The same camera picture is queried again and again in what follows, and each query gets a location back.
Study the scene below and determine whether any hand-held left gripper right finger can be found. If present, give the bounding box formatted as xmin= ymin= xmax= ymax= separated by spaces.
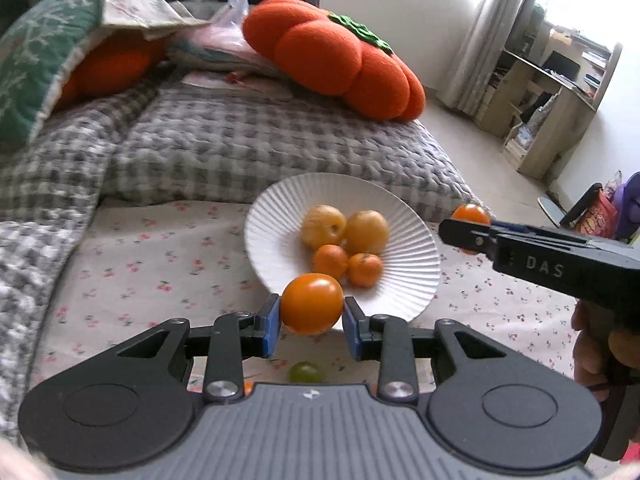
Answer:
xmin=342 ymin=297 xmax=506 ymax=403

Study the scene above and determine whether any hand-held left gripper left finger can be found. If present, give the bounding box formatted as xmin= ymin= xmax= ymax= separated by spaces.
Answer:
xmin=116 ymin=294 xmax=281 ymax=403

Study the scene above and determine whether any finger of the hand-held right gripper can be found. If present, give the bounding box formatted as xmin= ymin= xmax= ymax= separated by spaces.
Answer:
xmin=489 ymin=221 xmax=538 ymax=235
xmin=439 ymin=218 xmax=501 ymax=257

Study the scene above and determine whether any orange tomato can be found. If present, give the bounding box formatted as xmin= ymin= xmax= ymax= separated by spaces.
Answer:
xmin=451 ymin=203 xmax=492 ymax=256
xmin=280 ymin=272 xmax=346 ymax=336

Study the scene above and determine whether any white ribbed plate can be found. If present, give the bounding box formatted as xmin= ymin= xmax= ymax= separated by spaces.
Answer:
xmin=244 ymin=172 xmax=442 ymax=322

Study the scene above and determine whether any green tomato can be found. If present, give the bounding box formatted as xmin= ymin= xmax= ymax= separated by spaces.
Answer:
xmin=288 ymin=361 xmax=326 ymax=385

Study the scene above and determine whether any small tangerine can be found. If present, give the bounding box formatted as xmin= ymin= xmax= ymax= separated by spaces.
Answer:
xmin=313 ymin=244 xmax=349 ymax=281
xmin=347 ymin=252 xmax=384 ymax=288

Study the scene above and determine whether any yellow tomato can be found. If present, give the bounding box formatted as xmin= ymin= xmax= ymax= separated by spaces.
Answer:
xmin=344 ymin=210 xmax=390 ymax=256
xmin=301 ymin=204 xmax=347 ymax=249

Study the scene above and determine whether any person's right hand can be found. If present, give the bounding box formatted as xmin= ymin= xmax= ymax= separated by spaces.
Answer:
xmin=571 ymin=302 xmax=640 ymax=403

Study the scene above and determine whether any pale oval board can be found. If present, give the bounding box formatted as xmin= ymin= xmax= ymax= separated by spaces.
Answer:
xmin=537 ymin=196 xmax=568 ymax=226

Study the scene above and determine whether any red bag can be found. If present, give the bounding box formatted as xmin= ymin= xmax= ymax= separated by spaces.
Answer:
xmin=575 ymin=192 xmax=618 ymax=238

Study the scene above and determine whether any purple object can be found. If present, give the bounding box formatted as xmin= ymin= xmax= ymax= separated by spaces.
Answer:
xmin=615 ymin=171 xmax=640 ymax=243

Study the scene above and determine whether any wooden desk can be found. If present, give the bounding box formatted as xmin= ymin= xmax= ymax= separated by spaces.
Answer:
xmin=472 ymin=30 xmax=623 ymax=181

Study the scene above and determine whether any cherry-print sheet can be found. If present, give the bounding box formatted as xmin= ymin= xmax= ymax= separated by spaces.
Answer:
xmin=30 ymin=197 xmax=581 ymax=396

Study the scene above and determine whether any dark monitor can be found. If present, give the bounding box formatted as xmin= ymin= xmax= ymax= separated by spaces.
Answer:
xmin=542 ymin=50 xmax=581 ymax=81

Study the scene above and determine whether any pale curtain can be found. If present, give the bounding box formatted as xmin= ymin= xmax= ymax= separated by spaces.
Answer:
xmin=435 ymin=0 xmax=543 ymax=116

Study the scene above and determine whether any grey checked quilt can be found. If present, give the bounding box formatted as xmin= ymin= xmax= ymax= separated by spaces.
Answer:
xmin=0 ymin=67 xmax=493 ymax=451

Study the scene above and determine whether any orange pumpkin cushion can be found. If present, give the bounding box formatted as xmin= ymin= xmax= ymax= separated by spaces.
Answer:
xmin=242 ymin=0 xmax=427 ymax=122

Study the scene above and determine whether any stack of folded cloths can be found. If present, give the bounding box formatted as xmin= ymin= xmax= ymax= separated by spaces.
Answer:
xmin=167 ymin=25 xmax=296 ymax=86

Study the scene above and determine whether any orange plush cushion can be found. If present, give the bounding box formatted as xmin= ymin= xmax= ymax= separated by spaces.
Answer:
xmin=55 ymin=35 xmax=166 ymax=111

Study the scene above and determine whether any clear plastic bag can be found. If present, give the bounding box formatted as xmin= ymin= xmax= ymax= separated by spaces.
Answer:
xmin=210 ymin=0 xmax=251 ymax=31

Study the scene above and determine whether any beige floral cloth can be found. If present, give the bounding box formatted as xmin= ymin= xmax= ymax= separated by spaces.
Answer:
xmin=82 ymin=0 xmax=211 ymax=41

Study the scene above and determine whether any green patterned pillow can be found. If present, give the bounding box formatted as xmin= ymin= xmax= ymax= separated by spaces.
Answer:
xmin=0 ymin=0 xmax=108 ymax=143

